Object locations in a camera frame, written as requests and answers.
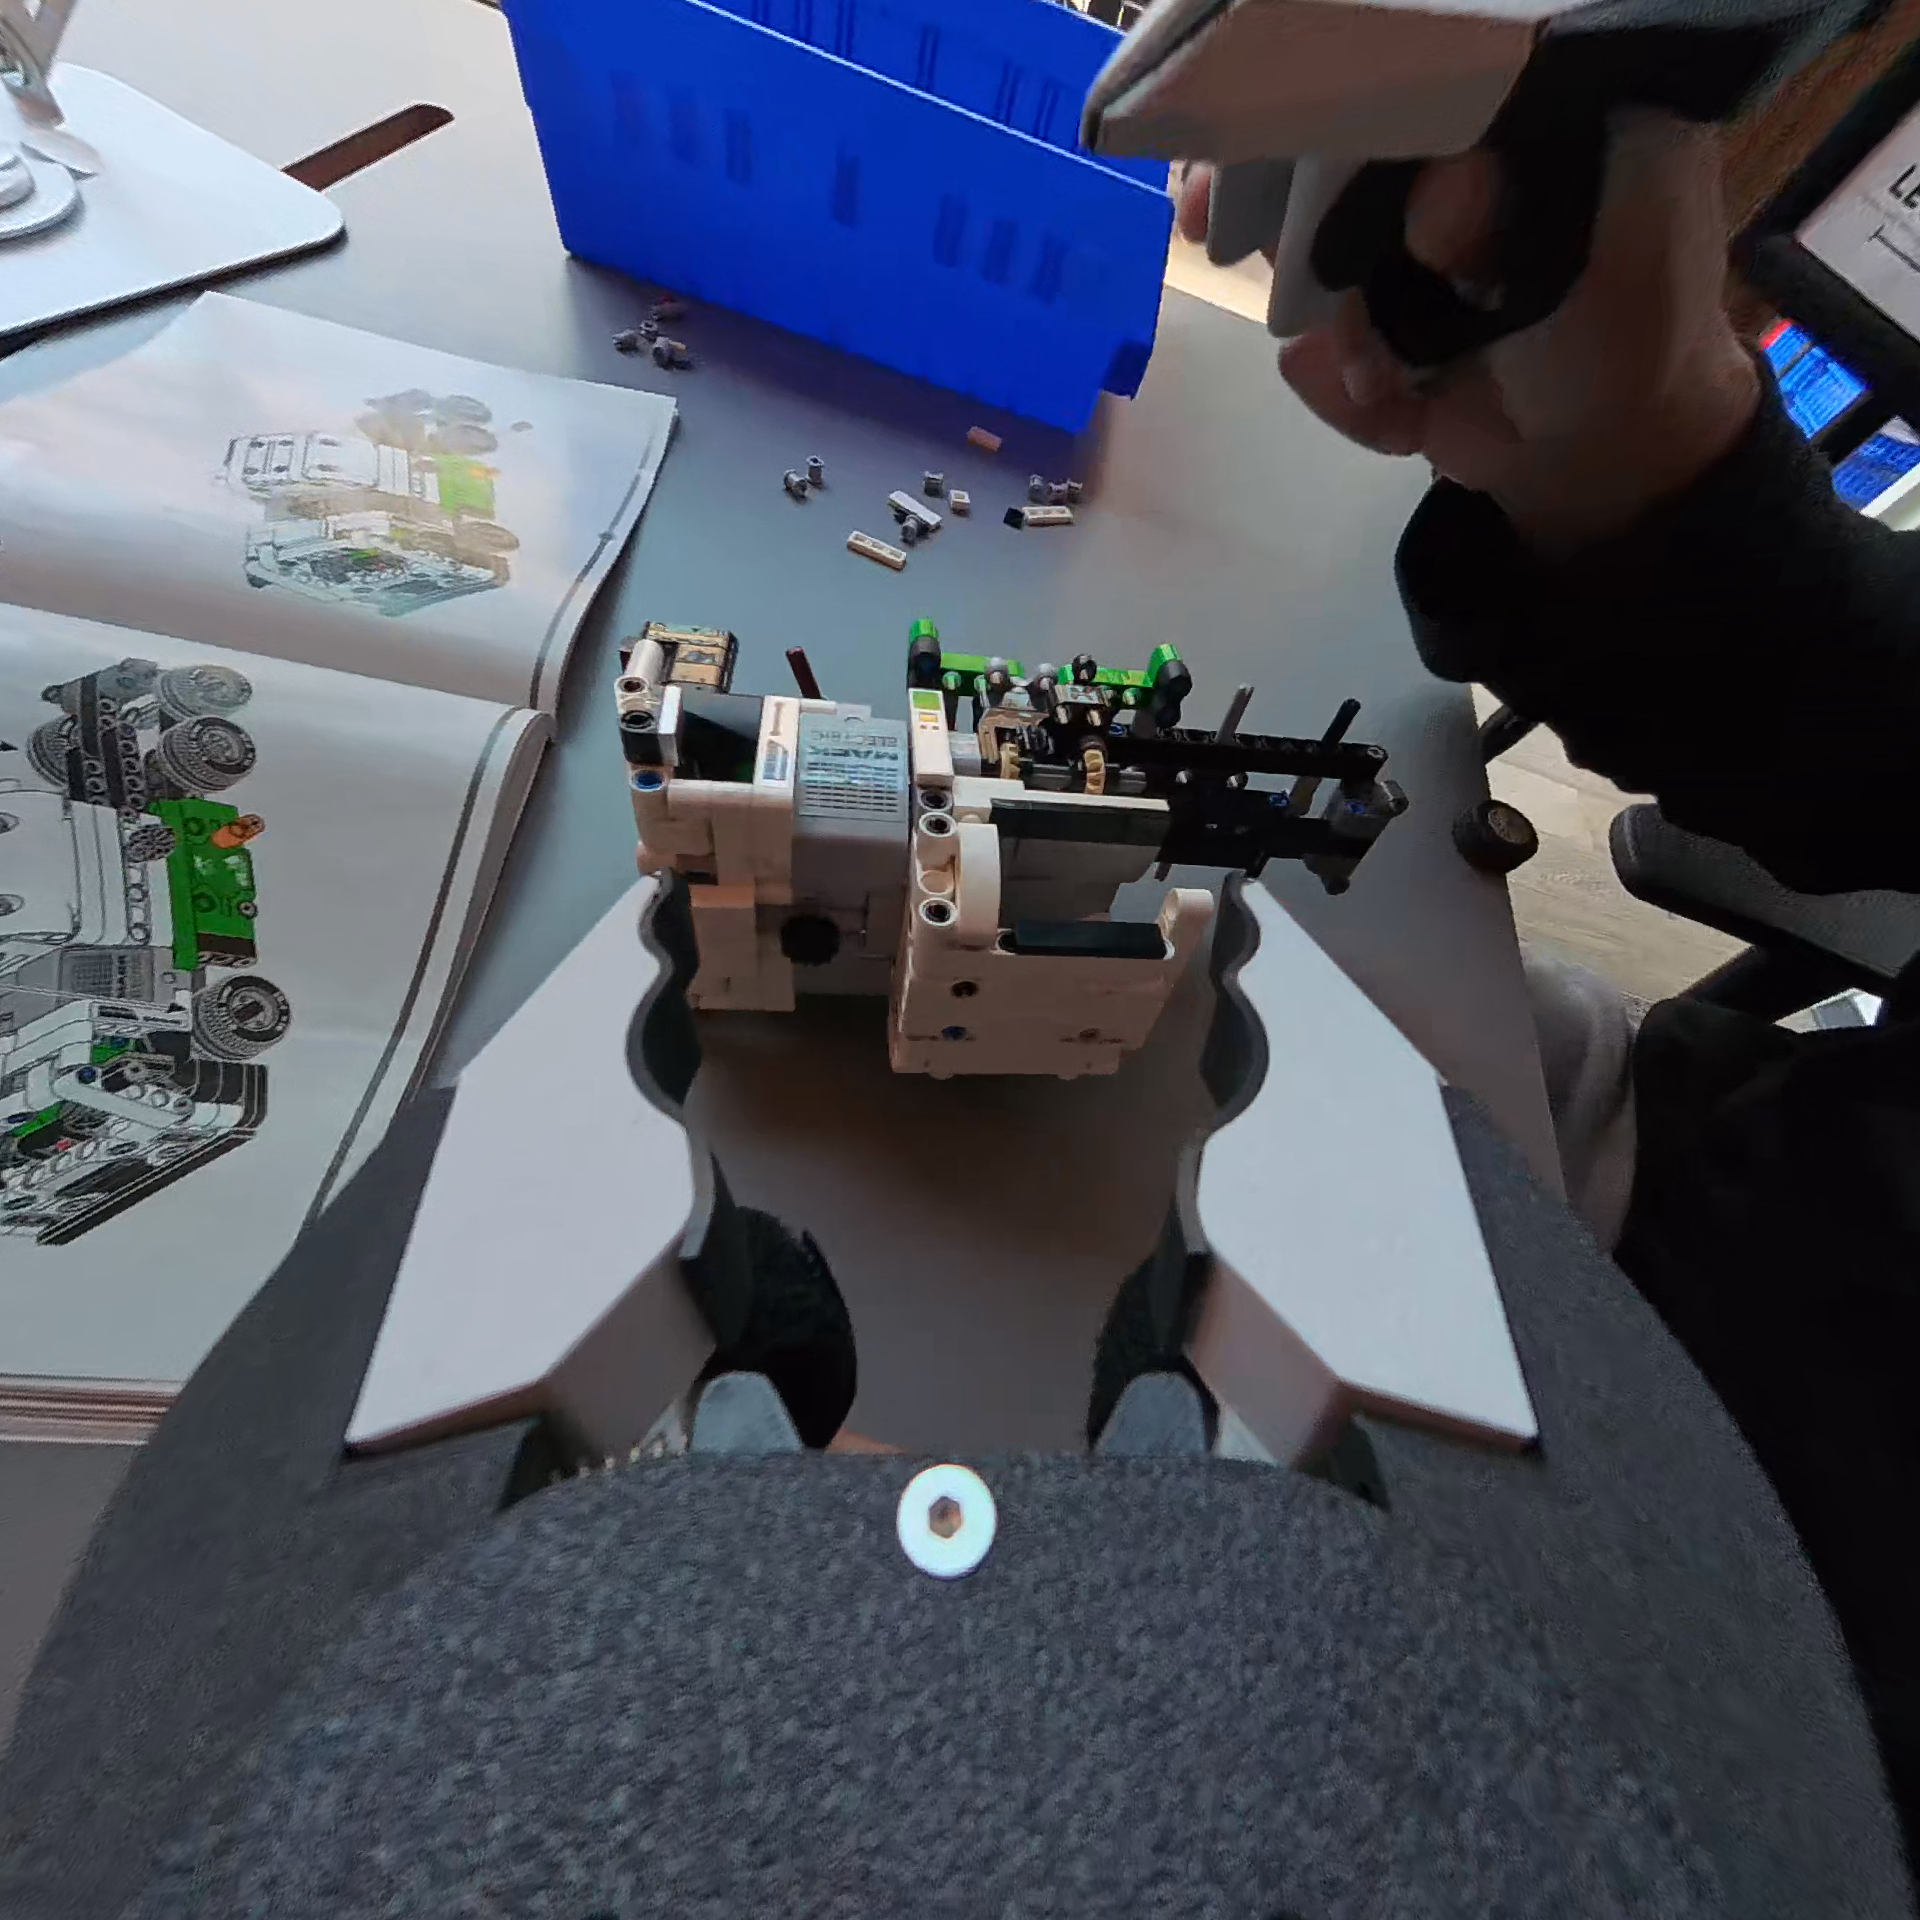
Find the black office chair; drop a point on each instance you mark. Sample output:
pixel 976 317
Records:
pixel 1724 886

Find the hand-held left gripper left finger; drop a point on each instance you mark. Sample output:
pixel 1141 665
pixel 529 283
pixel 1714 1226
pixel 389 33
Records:
pixel 524 1200

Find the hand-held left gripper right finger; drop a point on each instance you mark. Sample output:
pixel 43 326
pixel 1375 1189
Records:
pixel 1349 1200

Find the person's right hand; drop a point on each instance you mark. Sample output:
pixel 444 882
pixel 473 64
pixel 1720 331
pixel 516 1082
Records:
pixel 1650 299

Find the white lego truck model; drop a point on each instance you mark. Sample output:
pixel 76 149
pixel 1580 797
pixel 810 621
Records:
pixel 839 810

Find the person's leg light trousers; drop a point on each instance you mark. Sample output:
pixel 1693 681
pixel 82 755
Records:
pixel 1589 1096

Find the shelf of blue bins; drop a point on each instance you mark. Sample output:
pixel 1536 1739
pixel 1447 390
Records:
pixel 1815 383

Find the lego instruction booklet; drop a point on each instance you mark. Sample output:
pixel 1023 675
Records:
pixel 224 902

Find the blue plastic bin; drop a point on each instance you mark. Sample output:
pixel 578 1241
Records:
pixel 839 181

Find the clear glass object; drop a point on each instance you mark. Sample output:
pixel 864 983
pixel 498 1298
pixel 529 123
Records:
pixel 31 181

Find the grey flat stand base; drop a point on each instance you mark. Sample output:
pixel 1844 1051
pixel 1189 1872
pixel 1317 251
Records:
pixel 180 211

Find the white printed sign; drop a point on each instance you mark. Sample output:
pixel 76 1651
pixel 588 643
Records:
pixel 1874 225

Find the person's right forearm black sleeve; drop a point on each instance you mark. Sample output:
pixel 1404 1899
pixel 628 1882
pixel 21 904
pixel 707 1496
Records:
pixel 1680 645

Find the black lego wheel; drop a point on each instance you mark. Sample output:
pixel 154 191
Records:
pixel 1497 837

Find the person's black clothed torso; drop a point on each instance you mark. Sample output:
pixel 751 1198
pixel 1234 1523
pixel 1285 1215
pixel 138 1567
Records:
pixel 1799 1200

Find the scattered small lego pieces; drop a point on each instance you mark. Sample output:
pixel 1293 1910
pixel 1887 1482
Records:
pixel 915 507

